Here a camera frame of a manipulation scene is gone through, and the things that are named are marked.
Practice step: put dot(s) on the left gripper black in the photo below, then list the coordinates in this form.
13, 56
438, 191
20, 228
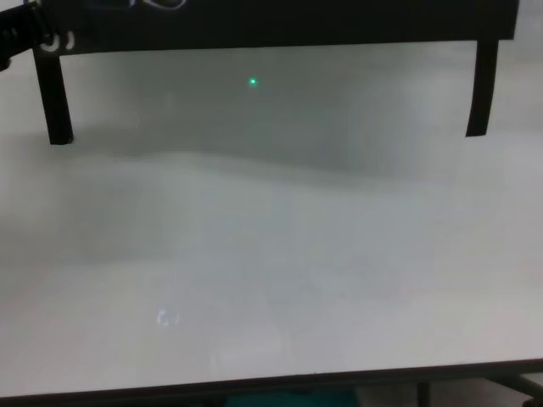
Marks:
15, 34

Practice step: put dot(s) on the black robot poster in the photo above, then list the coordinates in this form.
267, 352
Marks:
297, 21

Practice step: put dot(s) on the black table leg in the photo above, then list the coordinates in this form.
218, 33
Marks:
423, 396

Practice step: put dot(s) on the black table brace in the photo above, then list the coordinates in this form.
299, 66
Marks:
515, 386

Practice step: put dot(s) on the black tape frame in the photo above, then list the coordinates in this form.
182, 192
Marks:
57, 106

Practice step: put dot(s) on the black table edge frame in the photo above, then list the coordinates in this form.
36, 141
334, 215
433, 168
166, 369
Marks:
297, 378

